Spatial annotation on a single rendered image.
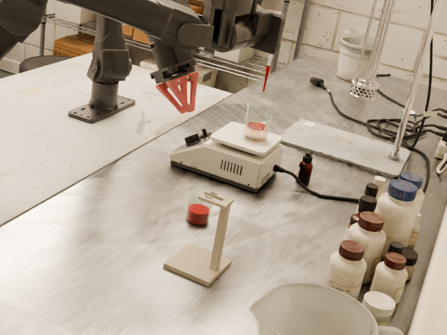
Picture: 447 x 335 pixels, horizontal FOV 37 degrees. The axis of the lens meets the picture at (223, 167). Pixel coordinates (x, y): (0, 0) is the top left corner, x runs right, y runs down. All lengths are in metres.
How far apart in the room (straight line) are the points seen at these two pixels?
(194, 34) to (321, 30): 2.70
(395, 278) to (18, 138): 0.81
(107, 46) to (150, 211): 0.50
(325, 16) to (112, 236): 2.77
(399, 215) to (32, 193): 0.64
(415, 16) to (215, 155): 2.43
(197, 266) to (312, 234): 0.27
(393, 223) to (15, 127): 0.81
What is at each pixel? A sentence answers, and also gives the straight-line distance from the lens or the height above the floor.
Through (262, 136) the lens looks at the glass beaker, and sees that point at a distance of 1.33.
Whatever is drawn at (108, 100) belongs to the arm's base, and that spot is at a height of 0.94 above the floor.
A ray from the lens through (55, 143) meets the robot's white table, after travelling 1.43.
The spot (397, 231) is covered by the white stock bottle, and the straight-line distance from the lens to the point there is 1.19.
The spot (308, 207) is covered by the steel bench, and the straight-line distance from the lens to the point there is 1.32.
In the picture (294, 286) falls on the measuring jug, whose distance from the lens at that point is 0.79.
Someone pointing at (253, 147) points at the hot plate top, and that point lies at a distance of 1.31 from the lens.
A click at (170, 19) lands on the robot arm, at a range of 1.06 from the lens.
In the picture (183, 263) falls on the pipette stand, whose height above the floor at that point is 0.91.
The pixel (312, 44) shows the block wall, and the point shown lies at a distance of 3.76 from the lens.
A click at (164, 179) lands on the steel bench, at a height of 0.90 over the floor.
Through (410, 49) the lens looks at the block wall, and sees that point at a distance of 3.66.
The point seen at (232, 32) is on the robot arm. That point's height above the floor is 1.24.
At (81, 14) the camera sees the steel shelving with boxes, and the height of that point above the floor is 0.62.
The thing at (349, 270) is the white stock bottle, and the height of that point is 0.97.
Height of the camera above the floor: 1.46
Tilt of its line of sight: 23 degrees down
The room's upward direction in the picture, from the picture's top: 10 degrees clockwise
